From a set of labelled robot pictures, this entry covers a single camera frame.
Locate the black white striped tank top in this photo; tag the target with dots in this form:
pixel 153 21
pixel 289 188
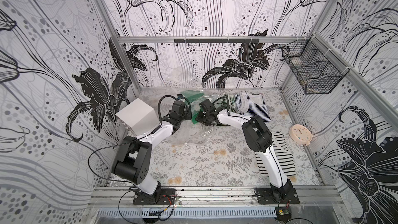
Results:
pixel 284 157

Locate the pink round clock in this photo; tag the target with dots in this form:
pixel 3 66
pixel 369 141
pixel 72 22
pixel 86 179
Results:
pixel 300 134

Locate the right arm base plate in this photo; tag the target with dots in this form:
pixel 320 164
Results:
pixel 267 196

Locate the navy white striped tank top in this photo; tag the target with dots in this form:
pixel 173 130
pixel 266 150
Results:
pixel 249 104

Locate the white cube box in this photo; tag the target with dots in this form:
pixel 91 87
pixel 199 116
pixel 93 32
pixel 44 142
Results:
pixel 138 117

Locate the solid green tank top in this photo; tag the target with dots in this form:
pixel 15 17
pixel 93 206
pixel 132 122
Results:
pixel 193 98

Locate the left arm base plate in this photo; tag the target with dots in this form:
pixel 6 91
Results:
pixel 161 196

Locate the black wire basket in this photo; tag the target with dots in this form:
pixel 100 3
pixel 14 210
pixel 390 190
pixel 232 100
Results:
pixel 312 66

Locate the white slotted cable duct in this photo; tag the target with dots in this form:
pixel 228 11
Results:
pixel 192 212

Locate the clear plastic vacuum bag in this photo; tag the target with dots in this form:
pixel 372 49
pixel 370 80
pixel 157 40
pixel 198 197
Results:
pixel 165 129

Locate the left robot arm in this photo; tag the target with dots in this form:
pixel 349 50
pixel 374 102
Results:
pixel 132 160

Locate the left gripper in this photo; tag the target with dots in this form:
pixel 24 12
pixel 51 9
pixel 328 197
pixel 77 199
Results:
pixel 186 111

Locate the green white striped tank top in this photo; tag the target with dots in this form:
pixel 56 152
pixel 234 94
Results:
pixel 225 116

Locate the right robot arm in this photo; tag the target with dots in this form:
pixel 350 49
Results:
pixel 258 138

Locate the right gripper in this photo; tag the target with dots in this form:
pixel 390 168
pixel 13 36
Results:
pixel 201 115

